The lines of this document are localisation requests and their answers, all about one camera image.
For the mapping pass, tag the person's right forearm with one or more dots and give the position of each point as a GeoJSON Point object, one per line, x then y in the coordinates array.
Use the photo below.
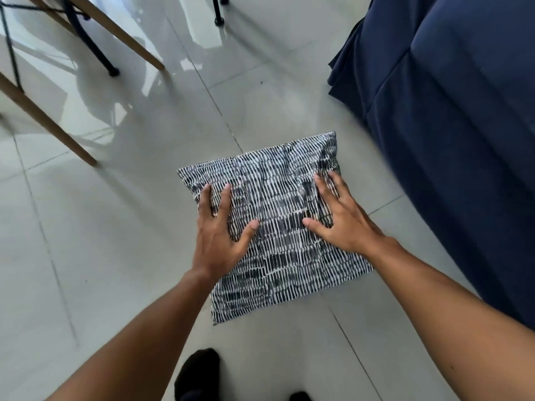
{"type": "Point", "coordinates": [451, 317]}

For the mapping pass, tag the black white patterned pillow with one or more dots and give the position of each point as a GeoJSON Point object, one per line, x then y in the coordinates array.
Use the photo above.
{"type": "Point", "coordinates": [276, 187]}

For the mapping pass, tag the dark blue fabric sofa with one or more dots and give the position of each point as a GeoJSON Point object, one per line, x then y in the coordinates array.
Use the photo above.
{"type": "Point", "coordinates": [459, 100]}

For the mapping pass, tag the person's black sock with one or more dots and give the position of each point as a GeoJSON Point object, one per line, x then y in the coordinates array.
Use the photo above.
{"type": "Point", "coordinates": [196, 373]}
{"type": "Point", "coordinates": [300, 397]}

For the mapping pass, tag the person's black left sock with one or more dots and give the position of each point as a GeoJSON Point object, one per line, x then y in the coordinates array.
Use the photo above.
{"type": "Point", "coordinates": [196, 373]}

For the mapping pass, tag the person's left hand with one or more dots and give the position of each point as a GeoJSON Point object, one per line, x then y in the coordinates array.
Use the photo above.
{"type": "Point", "coordinates": [215, 250]}

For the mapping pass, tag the wooden table leg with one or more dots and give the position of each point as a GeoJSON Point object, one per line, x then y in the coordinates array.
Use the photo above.
{"type": "Point", "coordinates": [46, 8]}
{"type": "Point", "coordinates": [125, 39]}
{"type": "Point", "coordinates": [50, 125]}

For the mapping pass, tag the thin black twisted rod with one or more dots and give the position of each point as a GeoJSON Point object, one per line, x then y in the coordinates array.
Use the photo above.
{"type": "Point", "coordinates": [12, 58]}

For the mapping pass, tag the person's black right sock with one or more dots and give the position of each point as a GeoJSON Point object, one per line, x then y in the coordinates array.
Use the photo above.
{"type": "Point", "coordinates": [300, 397]}

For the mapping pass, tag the person's left forearm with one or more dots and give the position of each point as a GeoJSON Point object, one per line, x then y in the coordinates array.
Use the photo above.
{"type": "Point", "coordinates": [138, 350]}

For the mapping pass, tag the person's right hand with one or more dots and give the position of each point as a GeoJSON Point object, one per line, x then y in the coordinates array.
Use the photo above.
{"type": "Point", "coordinates": [355, 231]}

